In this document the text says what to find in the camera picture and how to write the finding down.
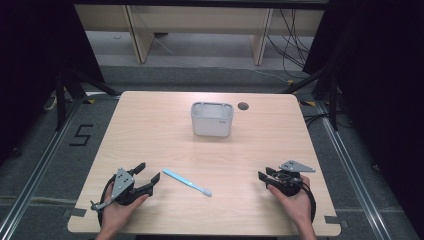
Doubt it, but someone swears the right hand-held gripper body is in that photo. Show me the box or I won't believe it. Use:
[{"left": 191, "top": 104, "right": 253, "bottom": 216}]
[{"left": 274, "top": 159, "right": 316, "bottom": 197}]

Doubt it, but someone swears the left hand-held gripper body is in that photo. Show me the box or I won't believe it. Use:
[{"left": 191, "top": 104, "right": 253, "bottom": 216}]
[{"left": 90, "top": 167, "right": 144, "bottom": 212}]

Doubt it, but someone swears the light blue toothbrush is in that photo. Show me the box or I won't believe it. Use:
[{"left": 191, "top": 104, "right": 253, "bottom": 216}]
[{"left": 162, "top": 168, "right": 213, "bottom": 198}]

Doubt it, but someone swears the white plastic container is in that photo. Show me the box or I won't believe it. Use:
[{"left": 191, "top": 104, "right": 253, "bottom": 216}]
[{"left": 190, "top": 101, "right": 234, "bottom": 138}]

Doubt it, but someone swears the person's right hand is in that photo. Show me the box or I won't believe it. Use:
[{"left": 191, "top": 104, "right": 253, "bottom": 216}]
[{"left": 267, "top": 175, "right": 313, "bottom": 228}]

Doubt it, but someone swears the person's left hand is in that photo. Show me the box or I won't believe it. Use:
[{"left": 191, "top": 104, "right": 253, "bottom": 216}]
[{"left": 100, "top": 194, "right": 150, "bottom": 232}]

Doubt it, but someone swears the black metal stand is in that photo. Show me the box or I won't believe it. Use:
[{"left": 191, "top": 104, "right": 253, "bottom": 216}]
[
  {"left": 54, "top": 66, "right": 121, "bottom": 132},
  {"left": 281, "top": 66, "right": 340, "bottom": 132}
]

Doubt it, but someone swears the black curtain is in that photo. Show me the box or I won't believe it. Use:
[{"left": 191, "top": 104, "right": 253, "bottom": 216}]
[
  {"left": 301, "top": 0, "right": 424, "bottom": 231},
  {"left": 0, "top": 0, "right": 106, "bottom": 165}
]

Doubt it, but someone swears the beige wooden desk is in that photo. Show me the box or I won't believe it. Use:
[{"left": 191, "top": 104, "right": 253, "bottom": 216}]
[{"left": 73, "top": 3, "right": 326, "bottom": 66}]

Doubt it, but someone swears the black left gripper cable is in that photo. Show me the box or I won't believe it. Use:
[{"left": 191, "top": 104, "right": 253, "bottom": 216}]
[{"left": 97, "top": 174, "right": 118, "bottom": 228}]

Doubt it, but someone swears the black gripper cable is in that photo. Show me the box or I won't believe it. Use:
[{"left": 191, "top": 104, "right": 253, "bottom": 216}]
[
  {"left": 97, "top": 174, "right": 118, "bottom": 228},
  {"left": 301, "top": 182, "right": 317, "bottom": 223}
]

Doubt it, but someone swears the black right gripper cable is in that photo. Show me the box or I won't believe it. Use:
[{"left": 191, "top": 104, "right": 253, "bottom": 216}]
[{"left": 301, "top": 182, "right": 317, "bottom": 223}]

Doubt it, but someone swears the aluminium floor rail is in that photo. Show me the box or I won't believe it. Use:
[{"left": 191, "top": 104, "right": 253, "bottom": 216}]
[
  {"left": 0, "top": 98, "right": 83, "bottom": 240},
  {"left": 314, "top": 99, "right": 395, "bottom": 240}
]

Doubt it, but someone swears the thin white floor cable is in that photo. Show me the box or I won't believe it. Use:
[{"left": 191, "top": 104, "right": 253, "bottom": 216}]
[{"left": 248, "top": 68, "right": 290, "bottom": 83}]

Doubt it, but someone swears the bundle of black cables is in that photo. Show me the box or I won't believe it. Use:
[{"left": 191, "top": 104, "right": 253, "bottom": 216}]
[{"left": 266, "top": 8, "right": 312, "bottom": 80}]

